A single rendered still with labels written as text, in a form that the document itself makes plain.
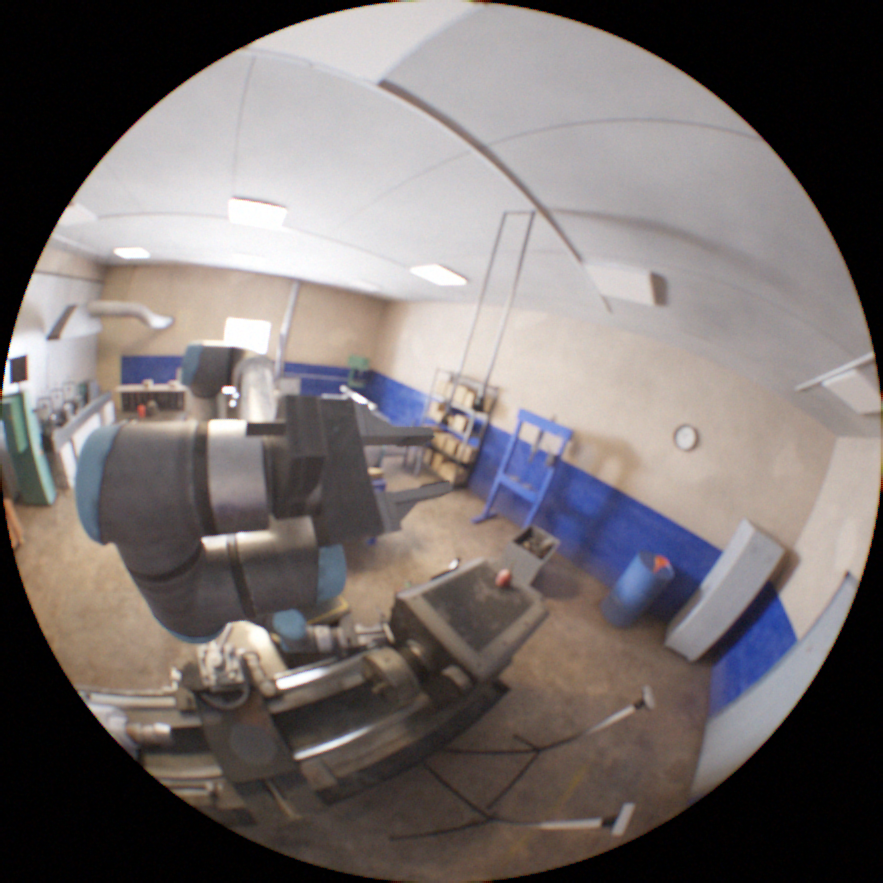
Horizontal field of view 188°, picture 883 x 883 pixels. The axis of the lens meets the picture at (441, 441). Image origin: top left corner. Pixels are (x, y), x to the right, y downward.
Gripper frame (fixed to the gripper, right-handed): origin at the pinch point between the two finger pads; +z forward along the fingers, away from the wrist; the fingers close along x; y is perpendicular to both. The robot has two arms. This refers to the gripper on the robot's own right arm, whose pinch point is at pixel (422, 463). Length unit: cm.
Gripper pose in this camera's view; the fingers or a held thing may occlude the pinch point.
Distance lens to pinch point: 30.8
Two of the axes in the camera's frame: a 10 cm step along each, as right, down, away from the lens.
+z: 7.2, -0.2, 6.9
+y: -6.2, 4.3, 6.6
